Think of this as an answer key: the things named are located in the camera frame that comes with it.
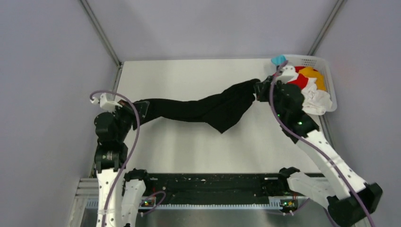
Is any aluminium frame rail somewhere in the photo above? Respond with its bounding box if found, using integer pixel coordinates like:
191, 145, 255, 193
67, 177, 370, 227

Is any yellow t shirt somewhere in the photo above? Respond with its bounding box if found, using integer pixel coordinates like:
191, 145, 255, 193
298, 67, 327, 91

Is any black t shirt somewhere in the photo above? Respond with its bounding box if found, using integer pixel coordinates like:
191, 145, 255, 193
140, 79, 260, 133

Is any corner metal post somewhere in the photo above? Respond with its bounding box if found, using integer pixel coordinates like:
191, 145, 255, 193
307, 0, 347, 56
78, 0, 122, 67

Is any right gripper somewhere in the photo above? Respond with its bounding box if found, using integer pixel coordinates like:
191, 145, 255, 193
254, 76, 288, 120

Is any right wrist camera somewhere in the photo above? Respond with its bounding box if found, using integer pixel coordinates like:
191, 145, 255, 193
277, 65, 298, 83

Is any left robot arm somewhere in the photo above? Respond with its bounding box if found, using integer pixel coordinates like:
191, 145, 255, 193
94, 100, 149, 227

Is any white t shirt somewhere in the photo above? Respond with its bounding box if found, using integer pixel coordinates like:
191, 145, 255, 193
301, 78, 332, 115

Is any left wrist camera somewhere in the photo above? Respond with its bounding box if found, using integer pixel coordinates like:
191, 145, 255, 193
90, 93, 122, 113

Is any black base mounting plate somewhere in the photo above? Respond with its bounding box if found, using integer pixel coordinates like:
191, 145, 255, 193
123, 173, 309, 208

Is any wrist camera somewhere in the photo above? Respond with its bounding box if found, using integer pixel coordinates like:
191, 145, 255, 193
90, 93, 122, 113
277, 65, 298, 83

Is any white plastic laundry basket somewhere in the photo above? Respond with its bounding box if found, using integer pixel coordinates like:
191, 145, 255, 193
282, 54, 338, 116

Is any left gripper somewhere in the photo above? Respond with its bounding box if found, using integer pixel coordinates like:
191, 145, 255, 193
113, 98, 149, 141

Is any left corner metal post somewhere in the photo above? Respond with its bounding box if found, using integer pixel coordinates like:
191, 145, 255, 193
78, 0, 122, 67

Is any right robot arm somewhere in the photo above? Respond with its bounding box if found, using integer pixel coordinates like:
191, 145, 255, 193
254, 78, 383, 227

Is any right corner metal post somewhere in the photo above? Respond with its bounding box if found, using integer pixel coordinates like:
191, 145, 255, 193
307, 0, 347, 56

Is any light blue t shirt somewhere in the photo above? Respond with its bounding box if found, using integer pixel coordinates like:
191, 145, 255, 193
270, 55, 287, 66

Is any red t shirt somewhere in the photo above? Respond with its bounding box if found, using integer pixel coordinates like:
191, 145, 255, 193
273, 70, 309, 90

